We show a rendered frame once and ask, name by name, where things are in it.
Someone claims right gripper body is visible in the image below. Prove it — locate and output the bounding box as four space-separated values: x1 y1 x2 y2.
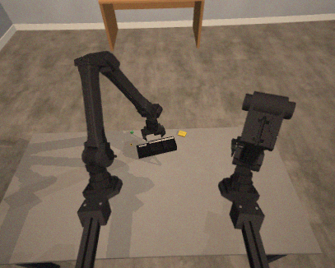
231 136 244 147

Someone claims black rack of labelled bins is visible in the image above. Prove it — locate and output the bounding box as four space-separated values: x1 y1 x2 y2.
137 136 177 159

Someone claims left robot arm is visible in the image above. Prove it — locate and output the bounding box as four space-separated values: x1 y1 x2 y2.
74 51 163 194

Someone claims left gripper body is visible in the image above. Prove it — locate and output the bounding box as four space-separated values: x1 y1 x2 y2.
141 123 165 136

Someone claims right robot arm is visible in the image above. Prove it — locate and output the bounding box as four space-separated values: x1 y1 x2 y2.
222 91 296 196

